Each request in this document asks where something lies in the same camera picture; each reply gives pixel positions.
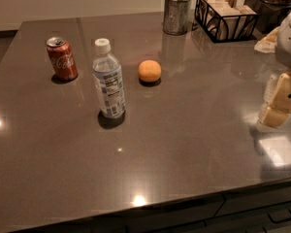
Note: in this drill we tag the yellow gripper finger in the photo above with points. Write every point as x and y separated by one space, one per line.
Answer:
276 108

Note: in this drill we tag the clear blue-labelled plastic bottle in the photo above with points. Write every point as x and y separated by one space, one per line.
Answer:
108 80

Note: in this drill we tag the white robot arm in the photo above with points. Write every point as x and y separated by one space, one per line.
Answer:
283 43

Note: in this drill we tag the orange fruit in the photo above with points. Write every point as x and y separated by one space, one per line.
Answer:
149 71

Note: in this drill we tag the metal cup with stirrers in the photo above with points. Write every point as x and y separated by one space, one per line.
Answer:
175 19

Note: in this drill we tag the red Coca-Cola can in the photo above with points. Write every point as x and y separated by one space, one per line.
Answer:
61 57

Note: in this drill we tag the black wire napkin basket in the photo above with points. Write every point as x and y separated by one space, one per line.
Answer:
225 21

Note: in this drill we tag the black drawer handle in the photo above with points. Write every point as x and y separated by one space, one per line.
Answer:
281 216

